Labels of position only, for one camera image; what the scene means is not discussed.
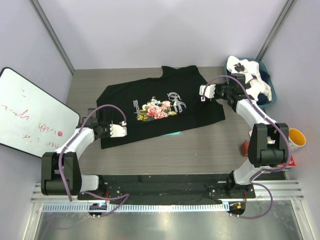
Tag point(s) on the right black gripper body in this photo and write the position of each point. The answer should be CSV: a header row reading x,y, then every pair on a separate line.
x,y
223,91

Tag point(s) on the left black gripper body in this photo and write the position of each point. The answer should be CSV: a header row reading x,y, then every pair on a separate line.
x,y
105,130

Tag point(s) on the black floral t-shirt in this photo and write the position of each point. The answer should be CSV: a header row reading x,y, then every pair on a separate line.
x,y
155,107

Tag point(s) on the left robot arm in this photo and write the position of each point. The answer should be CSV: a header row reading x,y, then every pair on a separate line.
x,y
60,169

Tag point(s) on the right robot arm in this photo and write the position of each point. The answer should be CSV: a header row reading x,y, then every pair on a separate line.
x,y
268,151

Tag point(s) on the white t-shirt in basket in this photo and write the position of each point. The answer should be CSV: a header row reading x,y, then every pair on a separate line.
x,y
251,72

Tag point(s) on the blue laundry basket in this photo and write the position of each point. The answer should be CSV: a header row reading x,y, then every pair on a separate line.
x,y
262,102

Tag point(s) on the teal folding board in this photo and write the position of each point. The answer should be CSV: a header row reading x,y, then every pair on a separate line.
x,y
172,134

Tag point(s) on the whiteboard with red writing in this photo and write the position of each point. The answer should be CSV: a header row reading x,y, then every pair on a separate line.
x,y
31,120

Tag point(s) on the floral mug yellow inside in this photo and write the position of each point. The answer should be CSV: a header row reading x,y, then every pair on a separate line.
x,y
296,139

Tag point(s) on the red book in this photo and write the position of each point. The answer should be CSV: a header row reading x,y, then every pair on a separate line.
x,y
290,165

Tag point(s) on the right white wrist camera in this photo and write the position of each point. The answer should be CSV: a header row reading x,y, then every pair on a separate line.
x,y
207,92

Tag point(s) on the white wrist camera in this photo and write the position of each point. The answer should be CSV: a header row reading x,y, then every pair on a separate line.
x,y
118,130
207,92

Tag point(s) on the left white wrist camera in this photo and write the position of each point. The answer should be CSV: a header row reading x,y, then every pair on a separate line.
x,y
118,130

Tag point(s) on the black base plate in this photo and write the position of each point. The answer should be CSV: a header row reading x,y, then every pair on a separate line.
x,y
177,189

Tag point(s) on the aluminium rail frame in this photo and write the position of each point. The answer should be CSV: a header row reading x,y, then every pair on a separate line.
x,y
175,207

